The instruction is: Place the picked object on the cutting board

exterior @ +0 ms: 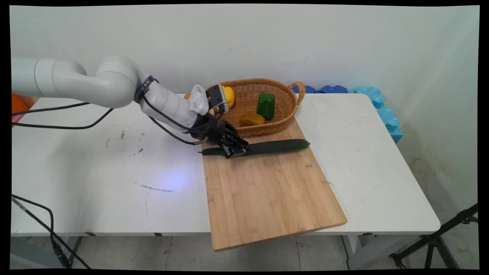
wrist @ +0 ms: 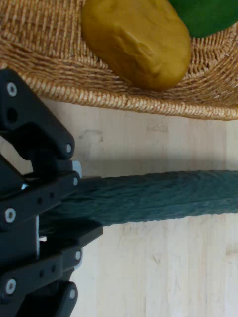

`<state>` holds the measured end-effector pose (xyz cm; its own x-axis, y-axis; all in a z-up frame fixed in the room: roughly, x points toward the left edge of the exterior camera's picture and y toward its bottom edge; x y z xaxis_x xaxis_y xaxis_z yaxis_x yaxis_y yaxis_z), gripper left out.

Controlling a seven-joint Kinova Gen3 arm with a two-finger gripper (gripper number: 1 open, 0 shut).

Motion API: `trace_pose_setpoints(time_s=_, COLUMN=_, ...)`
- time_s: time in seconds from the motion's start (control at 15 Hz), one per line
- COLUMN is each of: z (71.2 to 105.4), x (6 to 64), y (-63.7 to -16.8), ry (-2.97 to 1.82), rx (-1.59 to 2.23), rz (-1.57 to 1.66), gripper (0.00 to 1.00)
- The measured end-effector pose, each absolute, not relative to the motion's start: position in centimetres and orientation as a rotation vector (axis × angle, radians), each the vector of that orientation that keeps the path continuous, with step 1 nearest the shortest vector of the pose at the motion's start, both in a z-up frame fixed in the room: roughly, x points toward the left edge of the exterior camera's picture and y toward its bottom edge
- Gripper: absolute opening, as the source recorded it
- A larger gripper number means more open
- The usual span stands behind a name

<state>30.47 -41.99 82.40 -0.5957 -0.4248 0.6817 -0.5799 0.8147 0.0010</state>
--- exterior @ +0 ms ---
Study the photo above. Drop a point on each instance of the pink object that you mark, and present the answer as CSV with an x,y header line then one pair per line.
x,y
14,119

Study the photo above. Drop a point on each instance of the black tripod stand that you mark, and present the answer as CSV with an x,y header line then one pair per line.
x,y
431,240

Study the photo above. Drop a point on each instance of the yellow bell pepper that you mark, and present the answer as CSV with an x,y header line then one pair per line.
x,y
230,97

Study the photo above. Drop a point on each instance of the light blue foam mat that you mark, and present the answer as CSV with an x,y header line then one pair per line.
x,y
386,114

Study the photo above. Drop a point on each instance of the yellow-brown potato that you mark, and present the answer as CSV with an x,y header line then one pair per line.
x,y
252,119

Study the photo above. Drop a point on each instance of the green bell pepper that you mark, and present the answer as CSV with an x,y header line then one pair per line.
x,y
266,105

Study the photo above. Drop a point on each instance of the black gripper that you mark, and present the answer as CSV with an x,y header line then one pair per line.
x,y
212,131

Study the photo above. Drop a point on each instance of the white table leg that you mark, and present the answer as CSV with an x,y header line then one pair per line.
x,y
74,250
363,252

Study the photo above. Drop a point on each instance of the dark blue foam mat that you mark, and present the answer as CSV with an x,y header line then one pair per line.
x,y
334,89

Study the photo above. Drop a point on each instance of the wooden cutting board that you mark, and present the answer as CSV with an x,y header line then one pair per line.
x,y
263,191

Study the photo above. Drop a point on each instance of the long dark green cucumber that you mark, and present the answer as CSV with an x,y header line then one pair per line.
x,y
279,146

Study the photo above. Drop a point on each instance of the orange object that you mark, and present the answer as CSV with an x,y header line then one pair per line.
x,y
21,105

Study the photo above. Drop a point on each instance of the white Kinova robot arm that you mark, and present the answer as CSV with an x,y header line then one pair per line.
x,y
114,84

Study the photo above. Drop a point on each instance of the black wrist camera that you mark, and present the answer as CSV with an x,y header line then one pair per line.
x,y
217,97

